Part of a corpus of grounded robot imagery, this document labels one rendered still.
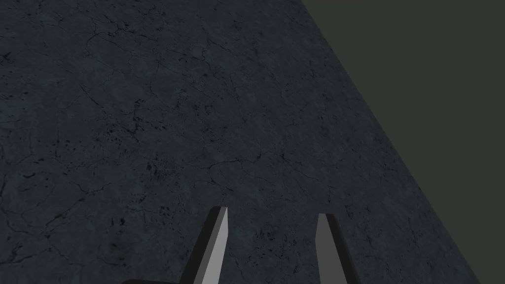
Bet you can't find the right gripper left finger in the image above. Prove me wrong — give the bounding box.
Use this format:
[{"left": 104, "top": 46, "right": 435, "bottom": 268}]
[{"left": 181, "top": 206, "right": 229, "bottom": 284}]

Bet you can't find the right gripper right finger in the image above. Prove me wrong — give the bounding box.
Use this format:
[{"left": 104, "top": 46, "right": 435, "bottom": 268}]
[{"left": 315, "top": 213, "right": 361, "bottom": 284}]

